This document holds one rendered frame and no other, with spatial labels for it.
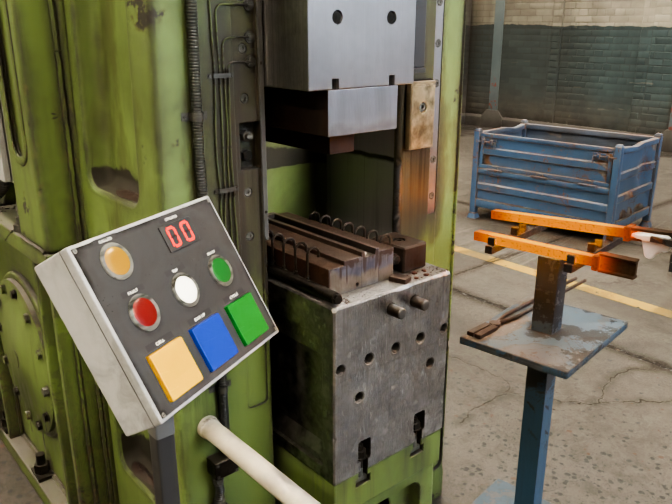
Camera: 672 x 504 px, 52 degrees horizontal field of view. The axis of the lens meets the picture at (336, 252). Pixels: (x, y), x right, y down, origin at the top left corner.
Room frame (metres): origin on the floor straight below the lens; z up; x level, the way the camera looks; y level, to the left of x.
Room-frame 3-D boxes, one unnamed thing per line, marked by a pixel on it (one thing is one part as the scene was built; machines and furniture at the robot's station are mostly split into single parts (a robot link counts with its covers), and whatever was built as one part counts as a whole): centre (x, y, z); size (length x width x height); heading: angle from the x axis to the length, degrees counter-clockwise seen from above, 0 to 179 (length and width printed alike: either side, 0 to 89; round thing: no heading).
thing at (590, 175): (5.28, -1.76, 0.36); 1.20 x 0.80 x 0.72; 46
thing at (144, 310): (0.93, 0.28, 1.09); 0.05 x 0.03 x 0.04; 130
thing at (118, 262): (0.95, 0.32, 1.16); 0.05 x 0.03 x 0.04; 130
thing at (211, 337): (1.01, 0.20, 1.01); 0.07 x 0.05 x 0.07; 155
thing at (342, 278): (1.65, 0.08, 0.96); 0.42 x 0.20 x 0.09; 40
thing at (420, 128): (1.79, -0.22, 1.27); 0.09 x 0.02 x 0.17; 130
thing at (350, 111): (1.65, 0.08, 1.32); 0.42 x 0.20 x 0.10; 40
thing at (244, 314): (1.10, 0.16, 1.01); 0.07 x 0.05 x 0.07; 155
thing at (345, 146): (1.69, 0.08, 1.24); 0.30 x 0.07 x 0.06; 40
